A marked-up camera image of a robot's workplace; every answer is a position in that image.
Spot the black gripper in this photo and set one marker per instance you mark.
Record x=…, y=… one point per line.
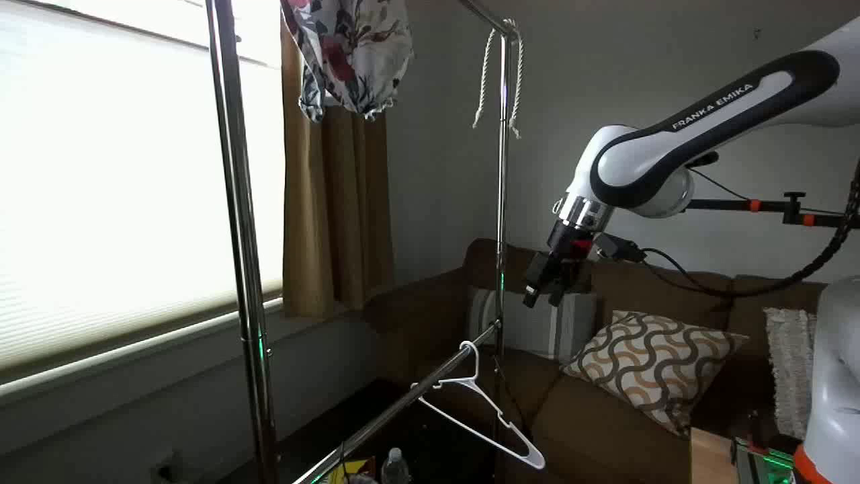
x=553, y=273

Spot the patterned wave throw pillow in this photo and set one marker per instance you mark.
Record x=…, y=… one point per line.
x=654, y=363

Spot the grey striped pillow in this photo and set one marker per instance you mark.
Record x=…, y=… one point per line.
x=542, y=329

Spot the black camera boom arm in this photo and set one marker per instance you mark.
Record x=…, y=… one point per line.
x=790, y=208

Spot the white plastic hanger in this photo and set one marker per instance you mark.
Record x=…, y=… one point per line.
x=521, y=446

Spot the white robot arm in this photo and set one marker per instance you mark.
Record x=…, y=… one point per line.
x=646, y=170

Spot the mustard brown curtain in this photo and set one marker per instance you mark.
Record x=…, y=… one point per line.
x=335, y=247

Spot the white fuzzy throw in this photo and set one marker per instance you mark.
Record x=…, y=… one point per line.
x=790, y=348

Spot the brown sofa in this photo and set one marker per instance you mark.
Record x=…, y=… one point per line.
x=596, y=438

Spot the white floral cloth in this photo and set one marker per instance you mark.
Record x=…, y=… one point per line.
x=353, y=51

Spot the chrome clothing rack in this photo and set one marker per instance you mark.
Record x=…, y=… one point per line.
x=228, y=107

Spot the white window blind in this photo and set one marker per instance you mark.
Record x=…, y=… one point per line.
x=110, y=178

